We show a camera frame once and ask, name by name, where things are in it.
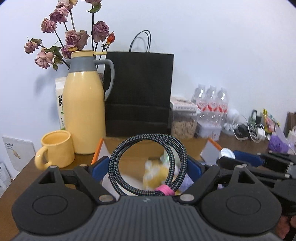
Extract small white round case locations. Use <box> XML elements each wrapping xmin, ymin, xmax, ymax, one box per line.
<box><xmin>219</xmin><ymin>148</ymin><xmax>236</xmax><ymax>159</ymax></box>

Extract purple pouch at right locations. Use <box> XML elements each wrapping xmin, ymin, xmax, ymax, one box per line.
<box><xmin>268</xmin><ymin>135</ymin><xmax>289</xmax><ymax>154</ymax></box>

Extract white wall panel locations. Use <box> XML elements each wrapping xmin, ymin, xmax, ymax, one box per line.
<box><xmin>3</xmin><ymin>137</ymin><xmax>36</xmax><ymax>172</ymax></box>

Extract water bottle left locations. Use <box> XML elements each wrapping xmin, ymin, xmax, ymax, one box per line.
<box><xmin>191</xmin><ymin>84</ymin><xmax>207</xmax><ymax>114</ymax></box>

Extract water bottle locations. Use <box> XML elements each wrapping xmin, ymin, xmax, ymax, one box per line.
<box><xmin>217</xmin><ymin>88</ymin><xmax>229</xmax><ymax>124</ymax></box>
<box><xmin>206</xmin><ymin>85</ymin><xmax>218</xmax><ymax>123</ymax></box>
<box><xmin>191</xmin><ymin>84</ymin><xmax>207</xmax><ymax>114</ymax></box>

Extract tangle of charger cables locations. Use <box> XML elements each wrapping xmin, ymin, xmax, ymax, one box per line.
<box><xmin>232</xmin><ymin>114</ymin><xmax>266</xmax><ymax>144</ymax></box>

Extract white tin box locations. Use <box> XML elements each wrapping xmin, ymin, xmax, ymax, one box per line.
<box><xmin>195</xmin><ymin>121</ymin><xmax>222</xmax><ymax>141</ymax></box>

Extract colourful snack packets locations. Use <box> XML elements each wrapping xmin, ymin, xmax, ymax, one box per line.
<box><xmin>262</xmin><ymin>109</ymin><xmax>280</xmax><ymax>134</ymax></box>

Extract dried pink rose bouquet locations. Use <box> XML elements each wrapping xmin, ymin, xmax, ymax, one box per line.
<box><xmin>23</xmin><ymin>1</ymin><xmax>115</xmax><ymax>70</ymax></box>

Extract yellow thermos jug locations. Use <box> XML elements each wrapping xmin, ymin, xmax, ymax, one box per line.
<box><xmin>63</xmin><ymin>50</ymin><xmax>115</xmax><ymax>155</ymax></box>

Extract clear container of nuts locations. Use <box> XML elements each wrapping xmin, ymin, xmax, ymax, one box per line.
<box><xmin>171</xmin><ymin>111</ymin><xmax>197</xmax><ymax>139</ymax></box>

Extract black paper shopping bag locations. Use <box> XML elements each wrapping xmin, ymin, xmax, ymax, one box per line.
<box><xmin>102</xmin><ymin>29</ymin><xmax>175</xmax><ymax>138</ymax></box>

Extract water bottle right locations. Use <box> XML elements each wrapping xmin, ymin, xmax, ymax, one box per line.
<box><xmin>217</xmin><ymin>88</ymin><xmax>229</xmax><ymax>124</ymax></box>

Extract yellow plush toy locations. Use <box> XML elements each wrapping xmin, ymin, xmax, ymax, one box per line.
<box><xmin>142</xmin><ymin>160</ymin><xmax>169</xmax><ymax>191</ymax></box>

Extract white round camera device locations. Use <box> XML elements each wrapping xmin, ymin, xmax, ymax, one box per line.
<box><xmin>222</xmin><ymin>108</ymin><xmax>239</xmax><ymax>136</ymax></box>

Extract white flat box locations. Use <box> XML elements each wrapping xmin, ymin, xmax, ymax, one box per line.
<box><xmin>170</xmin><ymin>96</ymin><xmax>198</xmax><ymax>113</ymax></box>

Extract person's right hand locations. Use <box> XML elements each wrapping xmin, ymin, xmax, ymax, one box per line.
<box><xmin>275</xmin><ymin>216</ymin><xmax>296</xmax><ymax>240</ymax></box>

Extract milk carton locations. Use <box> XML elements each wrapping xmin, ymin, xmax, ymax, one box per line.
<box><xmin>55</xmin><ymin>77</ymin><xmax>66</xmax><ymax>130</ymax></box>

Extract orange cardboard box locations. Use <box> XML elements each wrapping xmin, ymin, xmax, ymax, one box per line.
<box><xmin>91</xmin><ymin>137</ymin><xmax>222</xmax><ymax>164</ymax></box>

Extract lavender cloth pouch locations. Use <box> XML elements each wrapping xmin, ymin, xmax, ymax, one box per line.
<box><xmin>178</xmin><ymin>174</ymin><xmax>194</xmax><ymax>193</ymax></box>

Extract black braided cable coil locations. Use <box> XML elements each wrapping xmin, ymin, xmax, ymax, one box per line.
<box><xmin>108</xmin><ymin>133</ymin><xmax>188</xmax><ymax>197</ymax></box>

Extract yellow ceramic mug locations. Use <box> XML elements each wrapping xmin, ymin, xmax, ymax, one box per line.
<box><xmin>34</xmin><ymin>130</ymin><xmax>75</xmax><ymax>170</ymax></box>

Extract water bottle middle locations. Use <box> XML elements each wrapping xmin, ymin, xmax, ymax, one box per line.
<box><xmin>206</xmin><ymin>85</ymin><xmax>218</xmax><ymax>123</ymax></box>

